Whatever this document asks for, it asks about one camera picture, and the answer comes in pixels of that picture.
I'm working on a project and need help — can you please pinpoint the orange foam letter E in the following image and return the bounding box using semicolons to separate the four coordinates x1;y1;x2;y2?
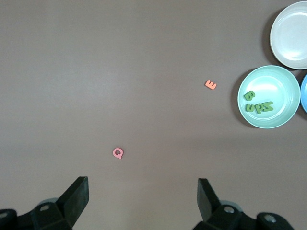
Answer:
204;80;217;91

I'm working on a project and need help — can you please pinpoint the pink foam letter Q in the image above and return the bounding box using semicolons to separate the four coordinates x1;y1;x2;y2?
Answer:
112;147;124;160

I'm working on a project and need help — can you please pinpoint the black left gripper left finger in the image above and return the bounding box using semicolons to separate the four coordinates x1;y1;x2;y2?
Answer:
0;176;89;230

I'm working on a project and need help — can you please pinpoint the brown table cover sheet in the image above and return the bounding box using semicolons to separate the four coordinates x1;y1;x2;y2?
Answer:
0;0;307;230

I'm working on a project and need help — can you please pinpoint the green foam letter B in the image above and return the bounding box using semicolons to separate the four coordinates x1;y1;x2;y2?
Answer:
243;90;256;101

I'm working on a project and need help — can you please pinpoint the blue plate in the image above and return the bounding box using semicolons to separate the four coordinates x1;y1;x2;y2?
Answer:
299;73;307;115

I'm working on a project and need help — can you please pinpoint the green plate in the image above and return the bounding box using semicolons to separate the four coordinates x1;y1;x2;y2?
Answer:
237;65;301;129

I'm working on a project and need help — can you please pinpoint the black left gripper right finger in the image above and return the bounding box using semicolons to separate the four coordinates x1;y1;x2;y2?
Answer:
191;178;295;230

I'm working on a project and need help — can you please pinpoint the green foam letter N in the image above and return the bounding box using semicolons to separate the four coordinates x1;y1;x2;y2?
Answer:
262;101;274;113

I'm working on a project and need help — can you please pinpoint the beige plate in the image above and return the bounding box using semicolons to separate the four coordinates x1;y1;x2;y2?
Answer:
269;0;307;70

